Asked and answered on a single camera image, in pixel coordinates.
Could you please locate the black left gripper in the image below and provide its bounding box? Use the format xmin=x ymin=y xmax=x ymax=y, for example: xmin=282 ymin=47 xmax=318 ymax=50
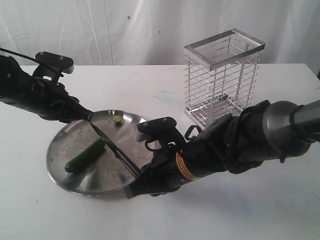
xmin=27 ymin=76 xmax=93 ymax=123

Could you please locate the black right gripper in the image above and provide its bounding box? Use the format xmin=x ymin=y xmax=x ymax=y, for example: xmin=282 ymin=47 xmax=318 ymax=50
xmin=123 ymin=147 xmax=200 ymax=199

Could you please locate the black handled knife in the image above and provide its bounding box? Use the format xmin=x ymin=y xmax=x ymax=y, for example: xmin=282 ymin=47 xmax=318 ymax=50
xmin=89 ymin=121 xmax=141 ymax=179

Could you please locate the green cucumber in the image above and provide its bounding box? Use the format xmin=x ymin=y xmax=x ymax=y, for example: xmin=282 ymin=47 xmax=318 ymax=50
xmin=64 ymin=138 xmax=106 ymax=174

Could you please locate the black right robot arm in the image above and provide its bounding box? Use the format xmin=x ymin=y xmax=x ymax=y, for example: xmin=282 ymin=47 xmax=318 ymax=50
xmin=124 ymin=100 xmax=320 ymax=199

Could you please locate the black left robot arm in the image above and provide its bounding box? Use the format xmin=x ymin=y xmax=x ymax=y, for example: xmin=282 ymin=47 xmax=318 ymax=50
xmin=0 ymin=51 xmax=93 ymax=123

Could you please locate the small cucumber slice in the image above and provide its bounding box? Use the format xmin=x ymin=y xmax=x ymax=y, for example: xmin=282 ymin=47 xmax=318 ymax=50
xmin=113 ymin=115 xmax=123 ymax=125

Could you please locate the round stainless steel plate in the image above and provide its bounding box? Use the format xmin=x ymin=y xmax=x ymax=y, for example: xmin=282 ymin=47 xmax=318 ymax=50
xmin=46 ymin=109 xmax=153 ymax=196

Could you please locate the white backdrop curtain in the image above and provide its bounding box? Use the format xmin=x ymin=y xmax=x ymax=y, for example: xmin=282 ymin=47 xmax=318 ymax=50
xmin=0 ymin=0 xmax=320 ymax=71

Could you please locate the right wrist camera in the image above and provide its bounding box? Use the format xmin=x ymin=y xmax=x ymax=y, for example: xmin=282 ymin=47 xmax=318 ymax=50
xmin=136 ymin=116 xmax=186 ymax=152

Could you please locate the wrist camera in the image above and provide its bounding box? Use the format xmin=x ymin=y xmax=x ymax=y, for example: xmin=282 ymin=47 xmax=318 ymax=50
xmin=136 ymin=116 xmax=186 ymax=152
xmin=32 ymin=51 xmax=74 ymax=84

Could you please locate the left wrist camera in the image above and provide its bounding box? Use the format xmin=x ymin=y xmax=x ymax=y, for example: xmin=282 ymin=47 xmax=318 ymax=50
xmin=32 ymin=51 xmax=74 ymax=84

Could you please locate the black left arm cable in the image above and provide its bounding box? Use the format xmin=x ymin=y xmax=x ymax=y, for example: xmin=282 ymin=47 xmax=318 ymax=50
xmin=0 ymin=47 xmax=38 ymax=62

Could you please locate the chrome wire utensil basket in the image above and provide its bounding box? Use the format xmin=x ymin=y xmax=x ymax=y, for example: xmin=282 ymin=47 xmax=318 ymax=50
xmin=184 ymin=28 xmax=266 ymax=129

